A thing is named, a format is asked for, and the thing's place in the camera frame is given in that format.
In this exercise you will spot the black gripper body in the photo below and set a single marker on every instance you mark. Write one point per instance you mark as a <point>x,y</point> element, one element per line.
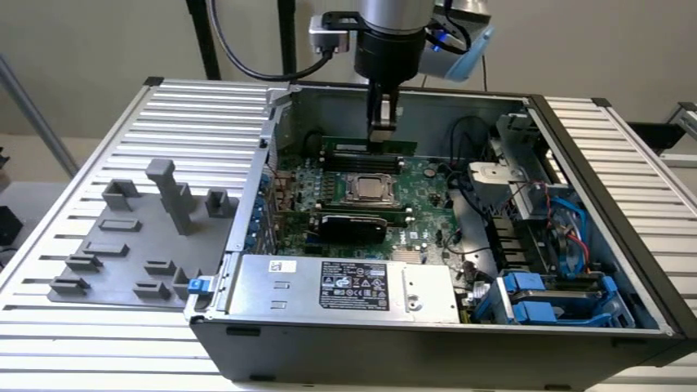
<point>388,53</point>

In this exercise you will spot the green RAM stick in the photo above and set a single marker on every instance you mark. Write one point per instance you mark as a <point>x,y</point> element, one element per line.
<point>406,145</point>

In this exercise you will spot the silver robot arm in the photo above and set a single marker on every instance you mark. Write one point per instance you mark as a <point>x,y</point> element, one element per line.
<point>392,12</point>

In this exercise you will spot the black RAM slot bank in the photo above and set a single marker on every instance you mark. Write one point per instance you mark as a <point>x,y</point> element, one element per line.
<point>359,161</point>

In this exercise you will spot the round coin battery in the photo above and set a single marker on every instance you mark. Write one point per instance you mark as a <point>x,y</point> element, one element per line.
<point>431,172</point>

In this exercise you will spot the CPU in socket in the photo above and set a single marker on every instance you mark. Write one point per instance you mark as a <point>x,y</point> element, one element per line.
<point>370,188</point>

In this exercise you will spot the green motherboard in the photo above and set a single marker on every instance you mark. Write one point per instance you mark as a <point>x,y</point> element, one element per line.
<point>424,204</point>

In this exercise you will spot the metal disk bay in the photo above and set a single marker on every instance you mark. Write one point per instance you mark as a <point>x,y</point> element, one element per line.
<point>518,143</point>

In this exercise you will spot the black graphics card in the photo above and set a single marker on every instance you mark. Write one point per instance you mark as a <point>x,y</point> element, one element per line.
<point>351,228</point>

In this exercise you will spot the silver chipset heatsink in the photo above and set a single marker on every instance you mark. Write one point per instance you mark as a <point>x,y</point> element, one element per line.
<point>408,257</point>

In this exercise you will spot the silver power supply unit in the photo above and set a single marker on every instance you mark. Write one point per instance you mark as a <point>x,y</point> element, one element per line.
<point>306,290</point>

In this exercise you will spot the blue drive caddy cage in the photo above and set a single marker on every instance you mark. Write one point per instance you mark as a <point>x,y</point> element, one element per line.
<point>534,298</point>

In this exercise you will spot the blue case latch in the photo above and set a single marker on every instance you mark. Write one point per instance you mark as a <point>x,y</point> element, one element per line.
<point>198,286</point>

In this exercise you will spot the grey parts rack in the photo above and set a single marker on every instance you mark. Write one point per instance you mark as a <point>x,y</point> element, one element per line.
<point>131,245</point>

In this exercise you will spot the black open PC case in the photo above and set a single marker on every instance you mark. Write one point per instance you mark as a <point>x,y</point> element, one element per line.
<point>436,351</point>

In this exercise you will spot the black box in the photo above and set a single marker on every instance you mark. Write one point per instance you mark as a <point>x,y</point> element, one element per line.
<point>10,224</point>

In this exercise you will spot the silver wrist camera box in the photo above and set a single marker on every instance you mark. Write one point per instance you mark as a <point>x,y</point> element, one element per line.
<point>327,36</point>

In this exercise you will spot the black upright post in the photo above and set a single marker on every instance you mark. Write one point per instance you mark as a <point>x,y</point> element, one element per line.
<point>203,36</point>
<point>289,36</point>

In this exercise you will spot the aluminium profile rail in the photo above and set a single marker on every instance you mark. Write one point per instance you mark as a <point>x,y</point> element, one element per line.
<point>683,122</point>

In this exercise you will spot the aluminium frame strut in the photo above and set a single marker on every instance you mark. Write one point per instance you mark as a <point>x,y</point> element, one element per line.
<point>33,110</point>

